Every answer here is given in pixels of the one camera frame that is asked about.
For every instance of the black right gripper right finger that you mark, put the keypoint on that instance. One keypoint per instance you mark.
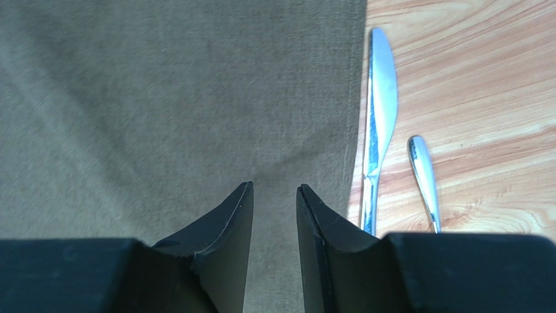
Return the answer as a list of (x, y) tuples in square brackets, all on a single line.
[(344, 269)]

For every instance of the silver table knife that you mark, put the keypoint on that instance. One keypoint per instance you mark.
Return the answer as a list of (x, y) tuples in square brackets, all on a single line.
[(381, 115)]

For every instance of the silver fork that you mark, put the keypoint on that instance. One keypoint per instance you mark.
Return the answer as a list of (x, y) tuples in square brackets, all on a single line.
[(422, 167)]

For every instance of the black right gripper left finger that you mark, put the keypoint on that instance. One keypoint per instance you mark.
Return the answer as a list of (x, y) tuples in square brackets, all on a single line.
[(201, 268)]

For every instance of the olive brown cloth napkin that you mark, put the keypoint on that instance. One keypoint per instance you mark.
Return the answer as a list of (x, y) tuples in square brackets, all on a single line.
[(134, 118)]

